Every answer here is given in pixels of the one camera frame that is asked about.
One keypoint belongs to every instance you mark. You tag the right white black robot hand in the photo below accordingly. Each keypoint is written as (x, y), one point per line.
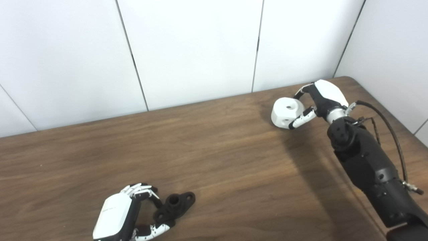
(329, 95)

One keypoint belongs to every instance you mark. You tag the round white piece with hole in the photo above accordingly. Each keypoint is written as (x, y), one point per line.
(284, 113)

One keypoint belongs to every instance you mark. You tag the black flanged holder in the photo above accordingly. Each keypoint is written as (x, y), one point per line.
(174, 206)

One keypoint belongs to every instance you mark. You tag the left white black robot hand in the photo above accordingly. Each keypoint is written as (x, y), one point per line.
(112, 214)

